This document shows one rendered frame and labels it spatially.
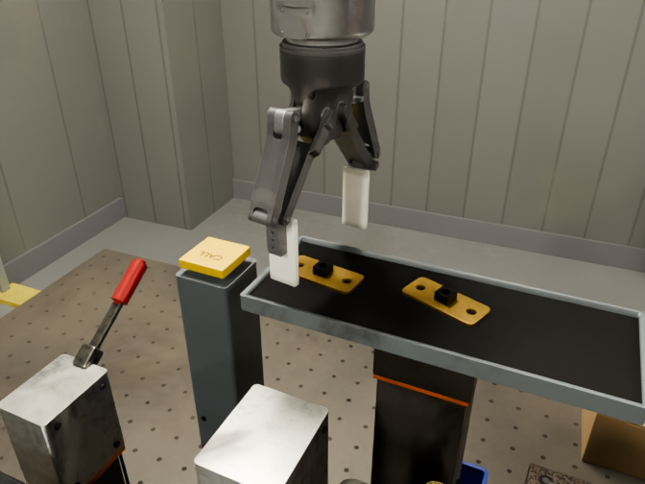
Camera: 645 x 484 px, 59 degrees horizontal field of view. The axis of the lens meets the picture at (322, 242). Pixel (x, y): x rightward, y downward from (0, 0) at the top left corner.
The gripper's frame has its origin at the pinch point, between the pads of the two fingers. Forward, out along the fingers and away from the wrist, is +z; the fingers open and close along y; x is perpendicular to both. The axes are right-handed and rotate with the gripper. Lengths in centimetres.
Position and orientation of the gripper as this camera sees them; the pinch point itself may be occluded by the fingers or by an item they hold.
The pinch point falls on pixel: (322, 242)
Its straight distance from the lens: 59.2
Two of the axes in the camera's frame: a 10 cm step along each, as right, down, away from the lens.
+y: -5.4, 4.1, -7.4
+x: 8.4, 2.6, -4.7
